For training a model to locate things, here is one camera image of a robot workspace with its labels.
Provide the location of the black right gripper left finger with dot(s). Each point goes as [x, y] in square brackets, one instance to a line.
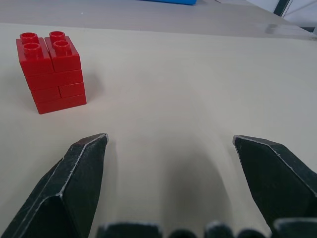
[67, 188]

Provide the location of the blue flat object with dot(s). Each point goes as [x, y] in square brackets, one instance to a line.
[173, 2]

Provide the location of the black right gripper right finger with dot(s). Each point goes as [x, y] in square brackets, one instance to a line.
[272, 178]

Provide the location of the red toy brick stack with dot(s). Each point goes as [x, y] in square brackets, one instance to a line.
[50, 72]

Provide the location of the dark green post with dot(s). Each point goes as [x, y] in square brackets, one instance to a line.
[281, 7]

